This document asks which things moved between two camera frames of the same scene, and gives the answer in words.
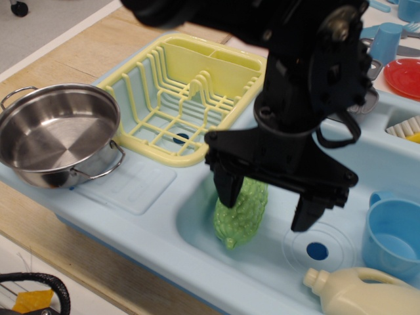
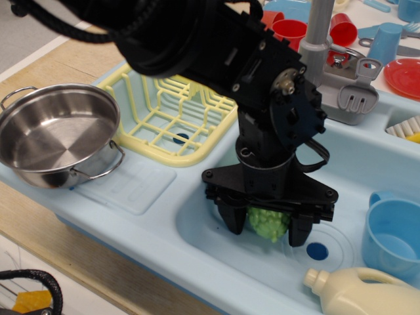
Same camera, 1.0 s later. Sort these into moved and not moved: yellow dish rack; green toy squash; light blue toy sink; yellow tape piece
Moved: green toy squash
Not moved: yellow dish rack; yellow tape piece; light blue toy sink
